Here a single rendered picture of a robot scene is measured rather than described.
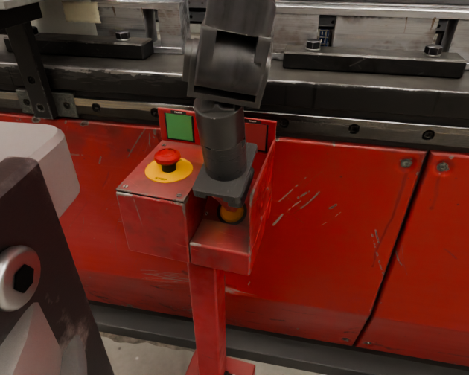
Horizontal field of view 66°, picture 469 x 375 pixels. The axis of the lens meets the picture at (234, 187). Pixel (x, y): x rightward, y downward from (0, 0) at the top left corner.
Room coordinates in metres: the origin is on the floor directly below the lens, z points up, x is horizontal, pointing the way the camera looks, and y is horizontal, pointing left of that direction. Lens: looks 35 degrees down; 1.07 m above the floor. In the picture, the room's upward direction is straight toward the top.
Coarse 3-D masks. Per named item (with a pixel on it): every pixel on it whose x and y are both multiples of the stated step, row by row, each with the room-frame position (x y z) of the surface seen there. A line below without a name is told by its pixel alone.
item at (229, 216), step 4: (220, 208) 0.45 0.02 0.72; (224, 208) 0.45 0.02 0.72; (240, 208) 0.45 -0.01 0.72; (220, 212) 0.45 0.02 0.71; (224, 212) 0.44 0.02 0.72; (228, 212) 0.44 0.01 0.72; (232, 212) 0.44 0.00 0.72; (236, 212) 0.44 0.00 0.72; (240, 212) 0.44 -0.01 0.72; (224, 216) 0.44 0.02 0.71; (228, 216) 0.44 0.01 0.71; (232, 216) 0.44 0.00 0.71; (236, 216) 0.44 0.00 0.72; (240, 216) 0.44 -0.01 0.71; (228, 220) 0.43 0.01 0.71; (232, 220) 0.43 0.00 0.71; (236, 220) 0.43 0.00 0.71
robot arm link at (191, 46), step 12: (192, 48) 0.37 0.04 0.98; (192, 60) 0.36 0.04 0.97; (192, 72) 0.37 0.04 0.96; (264, 72) 0.36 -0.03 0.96; (192, 84) 0.37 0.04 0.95; (264, 84) 0.37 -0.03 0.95; (192, 96) 0.37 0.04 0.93; (204, 96) 0.37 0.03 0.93; (216, 96) 0.37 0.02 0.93; (228, 96) 0.38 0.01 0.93; (240, 96) 0.38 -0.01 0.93; (252, 96) 0.38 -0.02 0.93
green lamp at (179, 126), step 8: (168, 120) 0.56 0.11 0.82; (176, 120) 0.55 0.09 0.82; (184, 120) 0.55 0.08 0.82; (168, 128) 0.56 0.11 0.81; (176, 128) 0.55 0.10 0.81; (184, 128) 0.55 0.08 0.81; (168, 136) 0.56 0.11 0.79; (176, 136) 0.56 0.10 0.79; (184, 136) 0.55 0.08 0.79; (192, 136) 0.55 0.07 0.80
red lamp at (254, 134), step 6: (246, 126) 0.52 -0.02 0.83; (252, 126) 0.52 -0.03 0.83; (258, 126) 0.52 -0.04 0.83; (264, 126) 0.51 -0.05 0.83; (246, 132) 0.52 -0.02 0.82; (252, 132) 0.52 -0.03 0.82; (258, 132) 0.52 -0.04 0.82; (264, 132) 0.51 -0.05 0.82; (246, 138) 0.52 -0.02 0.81; (252, 138) 0.52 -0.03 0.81; (258, 138) 0.52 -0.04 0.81; (264, 138) 0.51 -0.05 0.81; (258, 144) 0.52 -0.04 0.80; (264, 144) 0.51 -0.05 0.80; (264, 150) 0.51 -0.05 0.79
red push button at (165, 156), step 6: (162, 150) 0.48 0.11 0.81; (168, 150) 0.48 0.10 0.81; (174, 150) 0.48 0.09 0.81; (156, 156) 0.46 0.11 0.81; (162, 156) 0.46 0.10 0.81; (168, 156) 0.46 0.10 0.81; (174, 156) 0.46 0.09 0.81; (180, 156) 0.47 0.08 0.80; (156, 162) 0.46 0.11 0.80; (162, 162) 0.45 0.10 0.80; (168, 162) 0.45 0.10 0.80; (174, 162) 0.46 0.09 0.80; (162, 168) 0.46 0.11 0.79; (168, 168) 0.46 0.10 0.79; (174, 168) 0.46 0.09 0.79
